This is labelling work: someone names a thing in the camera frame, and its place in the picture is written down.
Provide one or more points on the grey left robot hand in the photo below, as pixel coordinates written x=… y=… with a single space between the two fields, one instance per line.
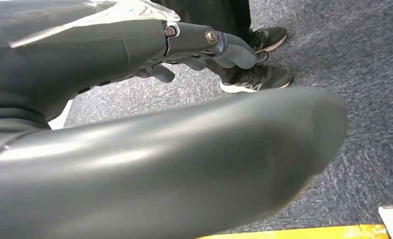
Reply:
x=150 y=158

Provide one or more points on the person's dark sneaker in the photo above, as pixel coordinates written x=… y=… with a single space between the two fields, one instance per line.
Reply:
x=259 y=79
x=269 y=39

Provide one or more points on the person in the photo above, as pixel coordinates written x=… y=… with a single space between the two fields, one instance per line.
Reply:
x=216 y=13

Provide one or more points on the yellow floor strip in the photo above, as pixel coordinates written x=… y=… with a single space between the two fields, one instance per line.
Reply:
x=298 y=232

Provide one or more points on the dark grey carpet rug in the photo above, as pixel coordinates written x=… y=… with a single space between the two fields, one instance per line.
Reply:
x=364 y=99

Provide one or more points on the white desk frame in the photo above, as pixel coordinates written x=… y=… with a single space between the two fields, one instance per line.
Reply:
x=60 y=117

